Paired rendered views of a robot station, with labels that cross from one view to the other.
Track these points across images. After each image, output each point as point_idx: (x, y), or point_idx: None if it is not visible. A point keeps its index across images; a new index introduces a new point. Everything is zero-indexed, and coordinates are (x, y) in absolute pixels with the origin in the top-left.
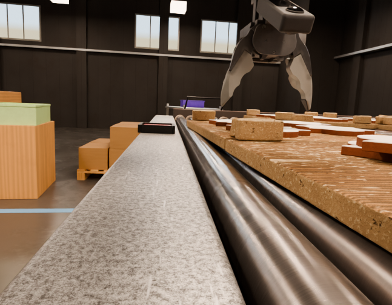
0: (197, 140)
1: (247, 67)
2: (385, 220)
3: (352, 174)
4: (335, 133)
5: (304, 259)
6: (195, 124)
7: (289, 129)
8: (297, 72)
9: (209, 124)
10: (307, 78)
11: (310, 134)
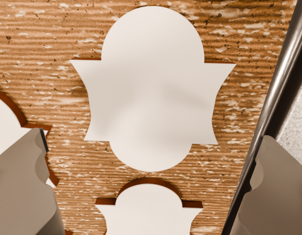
0: (271, 107)
1: (263, 209)
2: None
3: None
4: (3, 95)
5: None
6: (223, 225)
7: (120, 56)
8: (25, 194)
9: (197, 228)
10: None
11: (56, 105)
